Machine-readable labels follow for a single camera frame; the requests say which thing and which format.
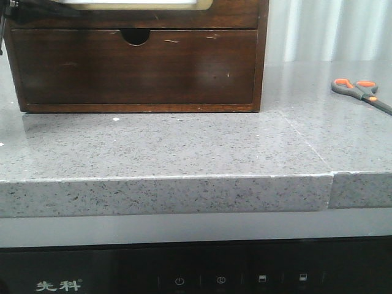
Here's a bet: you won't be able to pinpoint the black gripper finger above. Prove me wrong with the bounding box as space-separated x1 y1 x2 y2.
1 0 80 55

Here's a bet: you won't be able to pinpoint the white drawer handle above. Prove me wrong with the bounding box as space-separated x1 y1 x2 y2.
60 0 197 5

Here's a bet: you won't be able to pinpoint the grey orange scissors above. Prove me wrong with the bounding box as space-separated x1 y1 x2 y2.
331 78 391 115

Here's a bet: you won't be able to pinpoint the wooden drawer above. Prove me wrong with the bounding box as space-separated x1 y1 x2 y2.
7 1 269 29
11 29 257 104

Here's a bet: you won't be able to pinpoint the dark brown wooden drawer cabinet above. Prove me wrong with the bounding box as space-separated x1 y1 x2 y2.
2 1 269 113

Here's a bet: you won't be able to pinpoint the white curtain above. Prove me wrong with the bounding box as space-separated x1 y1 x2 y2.
266 1 391 64

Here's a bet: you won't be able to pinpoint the black appliance control panel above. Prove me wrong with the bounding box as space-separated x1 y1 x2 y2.
1 236 391 293

